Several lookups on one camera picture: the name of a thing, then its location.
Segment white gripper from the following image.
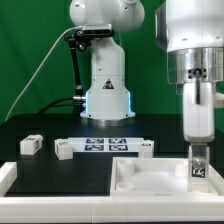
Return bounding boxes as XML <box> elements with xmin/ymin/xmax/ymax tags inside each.
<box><xmin>183</xmin><ymin>82</ymin><xmax>215</xmax><ymax>168</ymax></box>

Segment white square tabletop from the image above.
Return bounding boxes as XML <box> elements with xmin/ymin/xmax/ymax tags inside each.
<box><xmin>110</xmin><ymin>157</ymin><xmax>224</xmax><ymax>197</ymax></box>

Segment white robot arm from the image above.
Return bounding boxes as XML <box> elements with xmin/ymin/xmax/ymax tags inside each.
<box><xmin>69</xmin><ymin>0</ymin><xmax>223</xmax><ymax>157</ymax></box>

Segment white U-shaped fence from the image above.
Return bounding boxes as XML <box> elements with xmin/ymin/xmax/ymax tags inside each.
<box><xmin>0</xmin><ymin>162</ymin><xmax>224</xmax><ymax>223</ymax></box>

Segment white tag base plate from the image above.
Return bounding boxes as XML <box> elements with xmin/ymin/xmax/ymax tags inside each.
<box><xmin>68</xmin><ymin>137</ymin><xmax>144</xmax><ymax>153</ymax></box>

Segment black camera on mount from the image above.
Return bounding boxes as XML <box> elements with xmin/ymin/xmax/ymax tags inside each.
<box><xmin>82</xmin><ymin>24</ymin><xmax>114</xmax><ymax>37</ymax></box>

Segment black cables at base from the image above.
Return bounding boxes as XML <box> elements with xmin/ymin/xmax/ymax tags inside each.
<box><xmin>39</xmin><ymin>96</ymin><xmax>84</xmax><ymax>115</ymax></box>

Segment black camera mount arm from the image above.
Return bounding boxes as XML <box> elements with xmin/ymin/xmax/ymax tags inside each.
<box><xmin>64</xmin><ymin>31</ymin><xmax>90</xmax><ymax>96</ymax></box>

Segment white cable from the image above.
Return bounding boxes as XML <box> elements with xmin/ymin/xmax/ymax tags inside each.
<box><xmin>4</xmin><ymin>25</ymin><xmax>84</xmax><ymax>123</ymax></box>

